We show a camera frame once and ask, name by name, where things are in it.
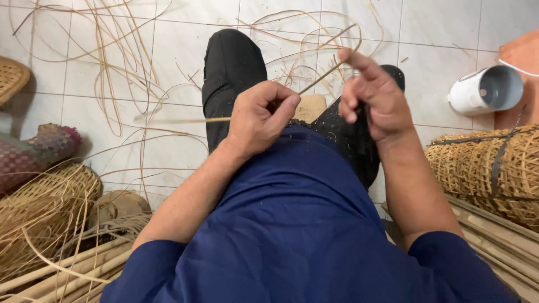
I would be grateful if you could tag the person's right hand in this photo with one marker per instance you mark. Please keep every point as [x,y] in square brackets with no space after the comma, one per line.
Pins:
[383,105]

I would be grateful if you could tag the person's left hand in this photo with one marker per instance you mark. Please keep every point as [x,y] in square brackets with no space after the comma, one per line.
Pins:
[252,122]

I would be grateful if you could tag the thin rattan strip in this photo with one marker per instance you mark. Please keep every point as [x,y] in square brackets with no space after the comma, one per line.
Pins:
[324,75]

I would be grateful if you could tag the tan wooden block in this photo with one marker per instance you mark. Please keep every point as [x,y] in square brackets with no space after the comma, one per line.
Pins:
[310,108]

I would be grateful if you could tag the person's black trousers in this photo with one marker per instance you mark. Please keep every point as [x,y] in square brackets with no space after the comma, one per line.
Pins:
[231,63]

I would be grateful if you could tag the white plastic cylinder container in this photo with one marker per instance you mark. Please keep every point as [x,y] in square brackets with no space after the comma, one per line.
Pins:
[476,94]

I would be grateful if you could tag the person's dark blue shirt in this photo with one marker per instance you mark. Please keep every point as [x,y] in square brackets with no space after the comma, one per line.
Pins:
[286,219]

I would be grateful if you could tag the open-weave rattan basket bundle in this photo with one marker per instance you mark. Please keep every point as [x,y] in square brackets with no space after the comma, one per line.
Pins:
[471,168]

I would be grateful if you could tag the heap of loose rattan strips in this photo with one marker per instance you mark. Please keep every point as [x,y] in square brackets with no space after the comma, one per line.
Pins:
[122,67]

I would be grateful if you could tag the orange wooden stool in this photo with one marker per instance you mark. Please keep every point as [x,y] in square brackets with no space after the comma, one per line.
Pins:
[520,54]

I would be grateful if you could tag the stack of flat bamboo slats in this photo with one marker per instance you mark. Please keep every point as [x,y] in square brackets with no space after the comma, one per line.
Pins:
[501,248]

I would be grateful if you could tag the purple checked woven bag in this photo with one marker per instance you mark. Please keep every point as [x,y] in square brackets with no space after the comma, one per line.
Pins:
[29,153]

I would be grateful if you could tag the round woven bamboo basket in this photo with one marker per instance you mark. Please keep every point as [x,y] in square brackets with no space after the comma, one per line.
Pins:
[38,210]

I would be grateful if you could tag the bundle of bamboo poles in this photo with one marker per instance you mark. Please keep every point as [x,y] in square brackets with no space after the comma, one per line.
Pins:
[63,273]

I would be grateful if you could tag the flat woven rattan tray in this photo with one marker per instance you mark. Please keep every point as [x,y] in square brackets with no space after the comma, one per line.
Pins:
[10,78]

